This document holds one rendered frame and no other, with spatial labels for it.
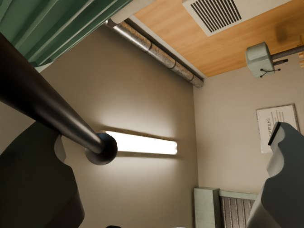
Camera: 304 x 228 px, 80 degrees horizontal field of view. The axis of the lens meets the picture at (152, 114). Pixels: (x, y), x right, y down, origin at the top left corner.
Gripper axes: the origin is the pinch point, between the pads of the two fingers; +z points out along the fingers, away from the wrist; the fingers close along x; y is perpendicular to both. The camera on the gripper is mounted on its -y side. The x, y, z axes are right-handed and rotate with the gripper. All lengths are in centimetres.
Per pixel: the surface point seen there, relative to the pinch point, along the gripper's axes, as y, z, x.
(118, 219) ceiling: 171, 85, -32
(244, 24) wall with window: 12, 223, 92
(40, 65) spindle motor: 0.0, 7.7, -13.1
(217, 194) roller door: 237, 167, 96
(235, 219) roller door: 252, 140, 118
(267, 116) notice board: 128, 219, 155
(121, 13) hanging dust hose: 3, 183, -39
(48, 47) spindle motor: -2.4, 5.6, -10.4
